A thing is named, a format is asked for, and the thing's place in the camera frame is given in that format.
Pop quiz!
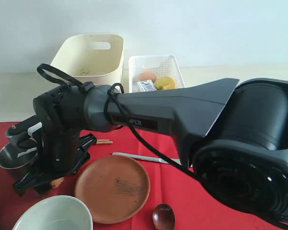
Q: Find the pale green ceramic bowl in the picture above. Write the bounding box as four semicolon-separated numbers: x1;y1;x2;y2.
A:
13;195;93;230

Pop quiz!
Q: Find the upper wooden chopstick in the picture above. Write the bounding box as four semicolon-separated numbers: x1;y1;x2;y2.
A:
97;139;110;142

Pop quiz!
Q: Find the dark wooden spoon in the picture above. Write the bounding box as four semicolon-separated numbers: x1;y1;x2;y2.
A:
152;203;176;230

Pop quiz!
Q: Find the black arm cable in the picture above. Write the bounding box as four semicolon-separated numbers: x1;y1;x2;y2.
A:
36;63;197;180

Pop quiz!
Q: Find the lower wooden chopstick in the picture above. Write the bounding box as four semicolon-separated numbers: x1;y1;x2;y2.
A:
96;141;113;145

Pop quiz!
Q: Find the yellow orange cheese block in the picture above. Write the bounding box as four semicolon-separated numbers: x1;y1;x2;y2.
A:
155;76;175;91

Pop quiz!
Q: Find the brown wooden plate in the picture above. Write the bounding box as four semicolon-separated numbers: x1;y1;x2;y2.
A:
74;155;150;224

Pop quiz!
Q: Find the silver table knife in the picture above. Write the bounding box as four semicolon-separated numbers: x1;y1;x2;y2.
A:
112;152;167;164

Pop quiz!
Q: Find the brown egg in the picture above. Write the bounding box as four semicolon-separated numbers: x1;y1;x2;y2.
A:
139;72;156;82

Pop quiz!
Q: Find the wooden chopstick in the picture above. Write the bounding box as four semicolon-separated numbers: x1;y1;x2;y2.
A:
97;139;110;142
96;141;113;145

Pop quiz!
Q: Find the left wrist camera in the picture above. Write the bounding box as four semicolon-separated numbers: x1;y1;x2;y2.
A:
5;115;42;149

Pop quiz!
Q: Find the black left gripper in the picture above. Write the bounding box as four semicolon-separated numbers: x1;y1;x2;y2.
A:
13;128;96;196

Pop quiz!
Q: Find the stainless steel cup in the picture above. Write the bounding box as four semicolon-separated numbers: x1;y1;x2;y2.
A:
0;143;37;181

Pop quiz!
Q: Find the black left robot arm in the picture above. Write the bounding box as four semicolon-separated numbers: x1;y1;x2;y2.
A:
13;78;288;230

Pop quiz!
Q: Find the blue white milk carton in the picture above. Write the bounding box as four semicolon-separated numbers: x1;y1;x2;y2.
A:
137;80;156;92

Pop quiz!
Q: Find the white woven plastic basket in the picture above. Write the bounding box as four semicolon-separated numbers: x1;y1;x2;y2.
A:
129;55;185;92

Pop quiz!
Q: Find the cream plastic tub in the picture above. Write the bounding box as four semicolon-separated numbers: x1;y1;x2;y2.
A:
50;34;124;85

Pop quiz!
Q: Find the orange fried food piece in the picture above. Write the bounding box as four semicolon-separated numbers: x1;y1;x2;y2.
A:
50;177;64;189

